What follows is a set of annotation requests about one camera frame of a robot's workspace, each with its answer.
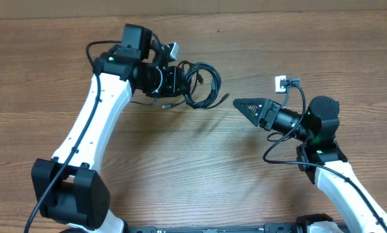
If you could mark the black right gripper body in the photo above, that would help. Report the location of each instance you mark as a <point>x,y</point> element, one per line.
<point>271,114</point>

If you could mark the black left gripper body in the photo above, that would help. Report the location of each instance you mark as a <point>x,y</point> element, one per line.
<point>162,83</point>

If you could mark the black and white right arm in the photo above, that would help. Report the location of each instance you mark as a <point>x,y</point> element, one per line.
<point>320,156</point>

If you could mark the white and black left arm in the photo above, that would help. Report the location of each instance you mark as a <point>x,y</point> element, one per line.
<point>68,187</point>

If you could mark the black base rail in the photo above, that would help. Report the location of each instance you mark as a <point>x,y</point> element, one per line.
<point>266,228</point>

